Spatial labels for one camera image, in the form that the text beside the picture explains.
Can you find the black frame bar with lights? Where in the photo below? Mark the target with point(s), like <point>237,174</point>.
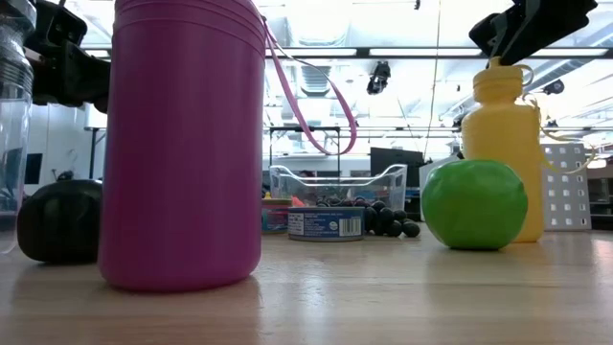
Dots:
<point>362,52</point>

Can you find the small black monitor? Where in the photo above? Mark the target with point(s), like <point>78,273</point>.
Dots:
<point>33,167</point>

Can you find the black grape bunch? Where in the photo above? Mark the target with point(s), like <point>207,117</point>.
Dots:
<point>388,218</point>

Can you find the black computer monitor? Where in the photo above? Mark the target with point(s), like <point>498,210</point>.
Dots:
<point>397,158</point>

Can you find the black hanging camera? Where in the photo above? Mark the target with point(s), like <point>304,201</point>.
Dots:
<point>379,76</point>

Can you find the yellow plastic bottle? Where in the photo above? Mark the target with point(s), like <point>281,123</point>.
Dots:
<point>503,129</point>

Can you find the clear bottle black lid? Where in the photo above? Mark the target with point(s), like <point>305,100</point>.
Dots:
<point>12,120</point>

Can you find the black ceiling camera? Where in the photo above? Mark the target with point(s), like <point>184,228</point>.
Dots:
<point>554,87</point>

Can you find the green apple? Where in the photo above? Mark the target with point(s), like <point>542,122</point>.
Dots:
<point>474,206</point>

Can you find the gold-lid can red label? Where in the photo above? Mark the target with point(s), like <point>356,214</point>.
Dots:
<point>277,218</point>

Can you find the magenta plastic water bottle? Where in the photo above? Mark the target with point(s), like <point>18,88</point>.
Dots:
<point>182,144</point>

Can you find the black metal table frame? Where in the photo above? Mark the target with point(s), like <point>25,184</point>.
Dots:
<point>306,128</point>
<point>91,153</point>

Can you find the black plum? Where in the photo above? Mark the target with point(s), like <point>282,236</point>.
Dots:
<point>57,220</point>

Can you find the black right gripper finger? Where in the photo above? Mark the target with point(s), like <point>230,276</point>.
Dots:
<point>488,33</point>
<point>551,26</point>

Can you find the white perforated basket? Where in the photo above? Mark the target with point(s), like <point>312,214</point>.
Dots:
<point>567,191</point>

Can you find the silver tuna can blue label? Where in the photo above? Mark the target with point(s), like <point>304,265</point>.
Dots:
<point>325,225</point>

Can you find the clear plastic bin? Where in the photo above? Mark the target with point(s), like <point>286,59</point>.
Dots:
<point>335,182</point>

